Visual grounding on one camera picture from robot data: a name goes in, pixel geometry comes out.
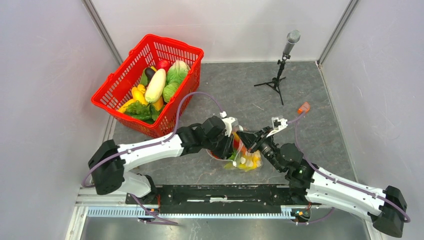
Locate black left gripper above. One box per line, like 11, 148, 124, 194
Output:
203, 130, 236, 161

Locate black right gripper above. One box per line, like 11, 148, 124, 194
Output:
236, 126, 284, 173

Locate orange carrot with leaves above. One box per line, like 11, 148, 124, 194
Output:
224, 132, 247, 170

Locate clear polka dot zip bag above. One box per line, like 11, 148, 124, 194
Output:
206, 125, 263, 172

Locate yellow banana bunch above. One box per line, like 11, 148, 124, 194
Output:
241, 151, 263, 172

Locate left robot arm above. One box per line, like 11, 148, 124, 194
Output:
88, 116, 238, 204

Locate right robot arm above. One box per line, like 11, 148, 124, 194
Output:
236, 127, 409, 238

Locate black microphone tripod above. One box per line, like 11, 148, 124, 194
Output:
253, 53, 291, 106

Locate orange small block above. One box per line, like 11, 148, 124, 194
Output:
297, 101, 311, 115

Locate round green cabbage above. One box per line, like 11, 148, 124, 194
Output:
162, 82, 180, 103

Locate green leafy lettuce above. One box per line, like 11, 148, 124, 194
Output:
124, 100, 161, 124

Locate napa cabbage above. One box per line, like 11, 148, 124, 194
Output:
166, 60, 191, 85

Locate white radish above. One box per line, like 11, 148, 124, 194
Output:
144, 68, 167, 103

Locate red tomato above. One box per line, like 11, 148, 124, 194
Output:
155, 59, 172, 72

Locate yellow bell pepper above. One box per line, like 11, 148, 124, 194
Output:
117, 84, 165, 113

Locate dark purple eggplant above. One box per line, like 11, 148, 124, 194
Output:
144, 67, 156, 83

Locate silver microphone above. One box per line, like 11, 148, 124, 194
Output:
283, 29, 301, 56

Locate red plastic shopping basket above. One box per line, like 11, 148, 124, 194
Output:
91, 34, 204, 138

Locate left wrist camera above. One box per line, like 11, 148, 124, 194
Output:
219, 111, 240, 137

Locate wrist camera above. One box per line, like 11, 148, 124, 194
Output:
219, 111, 240, 137
266, 115, 288, 138

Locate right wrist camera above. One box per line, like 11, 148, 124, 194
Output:
266, 115, 288, 138

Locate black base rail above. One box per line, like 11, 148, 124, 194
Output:
140, 184, 310, 214

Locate aluminium frame rail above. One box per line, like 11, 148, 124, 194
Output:
64, 184, 387, 240

